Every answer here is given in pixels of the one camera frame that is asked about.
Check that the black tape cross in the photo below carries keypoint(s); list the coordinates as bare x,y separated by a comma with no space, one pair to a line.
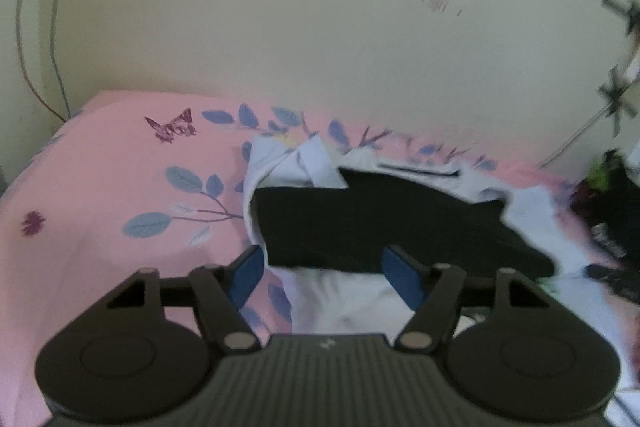
617,99
624,7

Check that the white power strip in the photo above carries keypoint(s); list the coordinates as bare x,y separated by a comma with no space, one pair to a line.
635,62

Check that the pile of dark clothes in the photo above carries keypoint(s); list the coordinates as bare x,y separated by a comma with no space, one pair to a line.
615,207

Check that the white printed t-shirt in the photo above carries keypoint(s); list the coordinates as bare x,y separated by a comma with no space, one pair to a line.
340,302

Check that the black garment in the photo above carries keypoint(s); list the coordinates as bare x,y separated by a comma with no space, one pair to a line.
375,222

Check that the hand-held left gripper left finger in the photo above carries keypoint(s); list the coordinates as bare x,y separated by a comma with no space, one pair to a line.
247,276

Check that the pink tree print bedsheet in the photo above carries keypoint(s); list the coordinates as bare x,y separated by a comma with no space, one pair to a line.
100,167

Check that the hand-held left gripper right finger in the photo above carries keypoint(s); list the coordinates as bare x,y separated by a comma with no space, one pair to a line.
402,278

